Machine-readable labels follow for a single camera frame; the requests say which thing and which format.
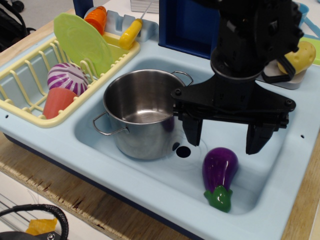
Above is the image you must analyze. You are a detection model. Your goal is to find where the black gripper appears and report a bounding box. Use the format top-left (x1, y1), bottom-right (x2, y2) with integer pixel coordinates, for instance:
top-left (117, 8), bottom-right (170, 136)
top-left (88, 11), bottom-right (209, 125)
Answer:
top-left (171, 74), bottom-right (296, 155)

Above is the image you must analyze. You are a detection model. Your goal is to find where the purple toy eggplant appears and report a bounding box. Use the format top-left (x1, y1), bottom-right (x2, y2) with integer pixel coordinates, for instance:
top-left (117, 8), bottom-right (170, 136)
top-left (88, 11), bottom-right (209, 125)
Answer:
top-left (202, 147), bottom-right (239, 213)

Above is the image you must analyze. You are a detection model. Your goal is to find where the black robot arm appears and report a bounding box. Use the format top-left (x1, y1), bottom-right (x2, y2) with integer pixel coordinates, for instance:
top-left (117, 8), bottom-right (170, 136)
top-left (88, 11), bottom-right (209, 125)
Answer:
top-left (171, 0), bottom-right (304, 155)

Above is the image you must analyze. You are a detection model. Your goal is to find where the stainless steel pot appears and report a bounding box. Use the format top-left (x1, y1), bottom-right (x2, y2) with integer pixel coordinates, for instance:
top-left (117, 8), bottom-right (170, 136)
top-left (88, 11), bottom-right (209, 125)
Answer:
top-left (93, 69), bottom-right (194, 161)

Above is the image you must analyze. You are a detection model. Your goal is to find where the light blue toy sink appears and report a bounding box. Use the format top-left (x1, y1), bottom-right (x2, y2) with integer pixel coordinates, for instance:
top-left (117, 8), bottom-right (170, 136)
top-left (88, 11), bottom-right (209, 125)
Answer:
top-left (0, 32), bottom-right (320, 240)

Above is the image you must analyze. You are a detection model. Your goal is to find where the grey toy faucet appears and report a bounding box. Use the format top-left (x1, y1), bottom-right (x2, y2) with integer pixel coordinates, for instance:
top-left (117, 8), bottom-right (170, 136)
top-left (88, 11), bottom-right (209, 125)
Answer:
top-left (264, 60), bottom-right (307, 90)

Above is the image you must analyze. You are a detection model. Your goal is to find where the yellow toy potato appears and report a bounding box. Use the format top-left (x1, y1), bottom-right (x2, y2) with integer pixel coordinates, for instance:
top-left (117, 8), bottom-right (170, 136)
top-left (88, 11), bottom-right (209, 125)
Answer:
top-left (284, 41), bottom-right (317, 75)

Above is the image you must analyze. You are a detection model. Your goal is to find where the green cutting board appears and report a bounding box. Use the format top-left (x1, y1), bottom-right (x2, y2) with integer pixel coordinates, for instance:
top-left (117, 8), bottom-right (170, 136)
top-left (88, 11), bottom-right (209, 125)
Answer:
top-left (300, 37), bottom-right (320, 52)

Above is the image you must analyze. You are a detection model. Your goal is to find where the light blue utensil holder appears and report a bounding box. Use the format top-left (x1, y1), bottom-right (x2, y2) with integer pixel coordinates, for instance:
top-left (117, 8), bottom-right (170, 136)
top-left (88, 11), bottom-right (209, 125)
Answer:
top-left (104, 10), bottom-right (159, 43)

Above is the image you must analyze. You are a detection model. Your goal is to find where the blue plastic cup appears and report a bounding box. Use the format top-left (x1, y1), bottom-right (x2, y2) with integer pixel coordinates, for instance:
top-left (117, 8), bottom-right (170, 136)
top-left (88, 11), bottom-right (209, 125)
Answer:
top-left (297, 2), bottom-right (309, 27)

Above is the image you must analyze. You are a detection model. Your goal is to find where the orange toy carrot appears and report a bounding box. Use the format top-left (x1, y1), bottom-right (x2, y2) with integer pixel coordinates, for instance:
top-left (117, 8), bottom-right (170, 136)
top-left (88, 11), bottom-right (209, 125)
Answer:
top-left (84, 6), bottom-right (107, 35)

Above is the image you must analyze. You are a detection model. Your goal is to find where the purple striped bowl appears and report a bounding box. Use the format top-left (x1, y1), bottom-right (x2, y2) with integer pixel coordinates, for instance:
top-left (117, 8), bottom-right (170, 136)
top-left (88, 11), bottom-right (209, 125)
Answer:
top-left (47, 62), bottom-right (89, 96)

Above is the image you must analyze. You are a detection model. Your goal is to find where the green plastic plate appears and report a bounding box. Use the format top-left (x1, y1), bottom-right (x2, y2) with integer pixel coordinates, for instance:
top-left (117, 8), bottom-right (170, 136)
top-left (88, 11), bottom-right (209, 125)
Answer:
top-left (53, 13), bottom-right (114, 75)

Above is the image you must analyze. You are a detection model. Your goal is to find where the orange plastic cup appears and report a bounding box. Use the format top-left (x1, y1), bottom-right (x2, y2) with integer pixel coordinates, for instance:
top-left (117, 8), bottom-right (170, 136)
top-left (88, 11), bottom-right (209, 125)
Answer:
top-left (42, 87), bottom-right (77, 120)

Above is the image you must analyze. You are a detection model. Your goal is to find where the yellow dish rack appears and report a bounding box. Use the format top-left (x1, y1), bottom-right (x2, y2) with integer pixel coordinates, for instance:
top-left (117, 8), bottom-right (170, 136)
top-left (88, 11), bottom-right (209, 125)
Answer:
top-left (0, 32), bottom-right (141, 128)

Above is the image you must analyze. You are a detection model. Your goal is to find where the yellow tape piece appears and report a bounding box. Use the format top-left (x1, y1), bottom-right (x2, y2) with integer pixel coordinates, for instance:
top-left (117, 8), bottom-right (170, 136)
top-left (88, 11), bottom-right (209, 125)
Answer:
top-left (25, 218), bottom-right (58, 236)

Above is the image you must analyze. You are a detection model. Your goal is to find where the black bag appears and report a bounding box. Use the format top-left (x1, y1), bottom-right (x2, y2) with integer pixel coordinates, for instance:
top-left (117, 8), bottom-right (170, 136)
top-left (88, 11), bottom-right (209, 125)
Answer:
top-left (0, 0), bottom-right (36, 52)

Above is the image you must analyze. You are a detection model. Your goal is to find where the yellow handled toy knife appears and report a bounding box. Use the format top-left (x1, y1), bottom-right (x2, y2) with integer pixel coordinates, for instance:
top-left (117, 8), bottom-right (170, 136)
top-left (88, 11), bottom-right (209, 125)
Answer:
top-left (119, 0), bottom-right (154, 50)

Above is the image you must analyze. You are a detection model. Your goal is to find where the black braided cable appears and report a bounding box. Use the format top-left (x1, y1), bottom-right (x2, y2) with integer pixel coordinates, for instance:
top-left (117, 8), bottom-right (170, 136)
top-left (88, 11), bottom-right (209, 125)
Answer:
top-left (0, 203), bottom-right (70, 240)

